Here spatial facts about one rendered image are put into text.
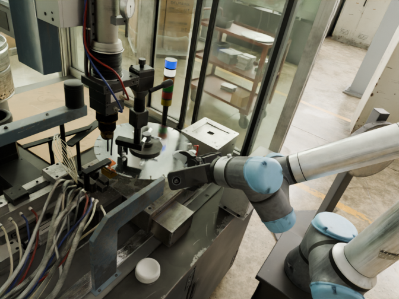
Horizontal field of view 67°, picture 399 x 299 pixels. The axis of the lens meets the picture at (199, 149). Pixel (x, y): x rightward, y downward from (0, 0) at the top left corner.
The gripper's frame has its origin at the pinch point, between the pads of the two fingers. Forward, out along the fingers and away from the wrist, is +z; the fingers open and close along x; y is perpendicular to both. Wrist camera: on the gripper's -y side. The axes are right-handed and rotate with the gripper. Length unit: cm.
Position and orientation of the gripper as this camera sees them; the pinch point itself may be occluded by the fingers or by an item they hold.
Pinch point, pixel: (175, 169)
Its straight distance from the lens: 89.4
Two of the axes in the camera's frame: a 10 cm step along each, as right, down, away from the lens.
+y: 8.0, -2.2, 5.6
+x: -1.8, -9.8, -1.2
